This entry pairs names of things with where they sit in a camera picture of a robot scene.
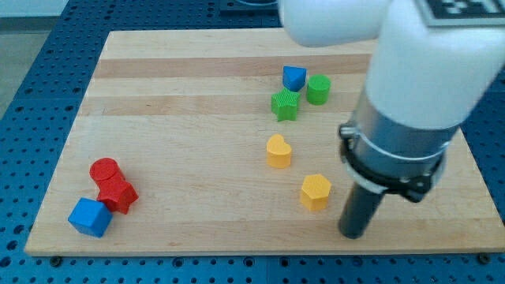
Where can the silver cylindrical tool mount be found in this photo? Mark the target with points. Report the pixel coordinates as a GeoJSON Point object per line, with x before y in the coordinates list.
{"type": "Point", "coordinates": [385, 156]}

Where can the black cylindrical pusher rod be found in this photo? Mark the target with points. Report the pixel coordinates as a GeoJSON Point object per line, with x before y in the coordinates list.
{"type": "Point", "coordinates": [360, 207]}

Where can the yellow hexagon block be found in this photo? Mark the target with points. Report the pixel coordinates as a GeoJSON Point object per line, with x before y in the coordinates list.
{"type": "Point", "coordinates": [315, 192]}

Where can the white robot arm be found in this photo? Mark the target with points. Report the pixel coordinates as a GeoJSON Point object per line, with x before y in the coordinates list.
{"type": "Point", "coordinates": [432, 63]}

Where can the yellow heart block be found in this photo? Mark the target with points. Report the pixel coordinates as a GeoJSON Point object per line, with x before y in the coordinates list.
{"type": "Point", "coordinates": [279, 152]}

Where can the green cylinder block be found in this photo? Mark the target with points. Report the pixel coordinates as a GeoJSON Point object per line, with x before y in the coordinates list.
{"type": "Point", "coordinates": [318, 88]}

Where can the green star block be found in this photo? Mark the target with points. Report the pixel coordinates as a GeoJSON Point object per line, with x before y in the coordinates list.
{"type": "Point", "coordinates": [284, 104]}

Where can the blue rounded triangle block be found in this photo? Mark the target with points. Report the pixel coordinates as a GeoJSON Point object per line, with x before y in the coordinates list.
{"type": "Point", "coordinates": [293, 77]}

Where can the black white fiducial marker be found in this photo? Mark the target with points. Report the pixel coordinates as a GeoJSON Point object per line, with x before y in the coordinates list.
{"type": "Point", "coordinates": [462, 13]}

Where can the wooden board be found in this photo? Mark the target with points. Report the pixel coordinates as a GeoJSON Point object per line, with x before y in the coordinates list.
{"type": "Point", "coordinates": [187, 116]}

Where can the red star block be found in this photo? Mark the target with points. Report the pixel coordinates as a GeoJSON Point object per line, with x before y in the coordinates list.
{"type": "Point", "coordinates": [117, 195]}

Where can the red cylinder block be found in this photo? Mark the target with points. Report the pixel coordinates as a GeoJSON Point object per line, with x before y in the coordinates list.
{"type": "Point", "coordinates": [105, 169]}

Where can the blue cube block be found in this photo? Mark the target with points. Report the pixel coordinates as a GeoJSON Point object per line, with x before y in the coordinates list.
{"type": "Point", "coordinates": [90, 217]}

